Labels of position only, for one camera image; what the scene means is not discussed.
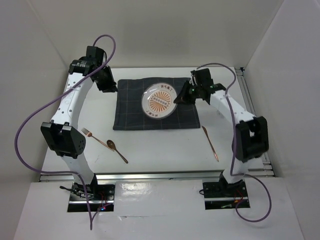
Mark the copper spoon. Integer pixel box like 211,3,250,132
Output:
106,139,129,164

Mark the front aluminium rail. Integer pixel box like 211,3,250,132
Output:
39,169,275,182

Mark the copper knife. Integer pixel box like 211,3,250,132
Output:
201,125,219,162

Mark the copper fork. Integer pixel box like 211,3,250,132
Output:
81,128,114,152

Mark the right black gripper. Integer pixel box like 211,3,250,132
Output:
173,80,202,106

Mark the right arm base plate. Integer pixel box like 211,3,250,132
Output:
199,180,251,210

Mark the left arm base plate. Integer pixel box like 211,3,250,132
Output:
59,184,116,213

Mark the orange patterned plate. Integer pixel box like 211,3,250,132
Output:
141,82,178,120

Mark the dark grey checked cloth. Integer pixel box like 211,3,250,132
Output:
113,77,201,131

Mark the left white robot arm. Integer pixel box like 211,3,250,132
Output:
40,46,118,200

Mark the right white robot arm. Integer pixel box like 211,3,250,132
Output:
174,68,269,196

